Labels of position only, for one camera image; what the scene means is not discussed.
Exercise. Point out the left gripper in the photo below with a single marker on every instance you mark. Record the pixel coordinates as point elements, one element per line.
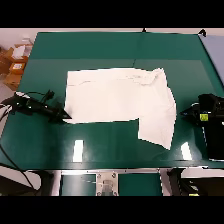
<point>59,113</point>

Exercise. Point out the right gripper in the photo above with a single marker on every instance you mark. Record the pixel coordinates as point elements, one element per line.
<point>191,114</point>

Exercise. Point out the white shirt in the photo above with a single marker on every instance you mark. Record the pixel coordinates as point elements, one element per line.
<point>113,95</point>

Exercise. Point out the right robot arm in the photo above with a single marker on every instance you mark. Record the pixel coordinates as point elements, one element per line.
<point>213,133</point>

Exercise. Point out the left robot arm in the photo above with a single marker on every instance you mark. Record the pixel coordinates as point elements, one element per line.
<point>23,103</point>

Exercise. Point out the cardboard box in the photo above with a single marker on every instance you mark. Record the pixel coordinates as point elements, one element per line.
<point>16,75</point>
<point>16,53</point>

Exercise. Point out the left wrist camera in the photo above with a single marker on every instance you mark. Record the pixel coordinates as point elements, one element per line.
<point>49,95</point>

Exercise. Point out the silver frame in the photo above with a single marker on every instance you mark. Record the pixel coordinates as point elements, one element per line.
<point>107,181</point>

